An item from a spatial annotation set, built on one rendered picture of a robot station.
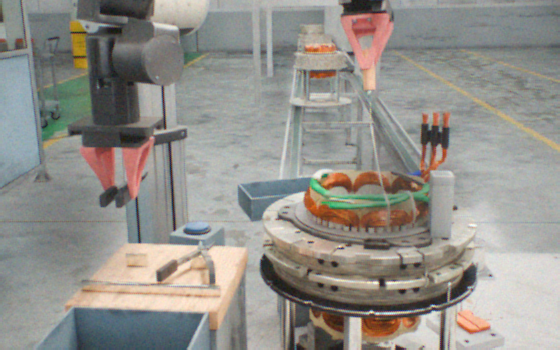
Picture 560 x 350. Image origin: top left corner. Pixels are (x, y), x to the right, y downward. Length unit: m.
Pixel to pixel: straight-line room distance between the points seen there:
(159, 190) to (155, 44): 0.58
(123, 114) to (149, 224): 0.53
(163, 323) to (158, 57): 0.31
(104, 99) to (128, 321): 0.27
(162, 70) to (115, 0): 0.10
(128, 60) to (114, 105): 0.07
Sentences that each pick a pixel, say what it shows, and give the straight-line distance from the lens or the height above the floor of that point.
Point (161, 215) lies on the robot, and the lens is 1.27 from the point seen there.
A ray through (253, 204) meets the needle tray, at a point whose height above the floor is 1.05.
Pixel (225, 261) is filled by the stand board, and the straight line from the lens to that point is 0.90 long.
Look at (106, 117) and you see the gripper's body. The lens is 0.78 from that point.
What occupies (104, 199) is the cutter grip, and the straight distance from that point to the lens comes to 0.80.
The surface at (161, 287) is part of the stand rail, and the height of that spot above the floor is 1.07.
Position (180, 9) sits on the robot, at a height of 1.40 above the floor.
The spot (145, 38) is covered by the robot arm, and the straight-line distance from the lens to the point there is 0.72.
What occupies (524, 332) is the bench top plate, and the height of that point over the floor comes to 0.78.
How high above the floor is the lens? 1.42
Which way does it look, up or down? 15 degrees down
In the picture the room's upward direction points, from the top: 1 degrees counter-clockwise
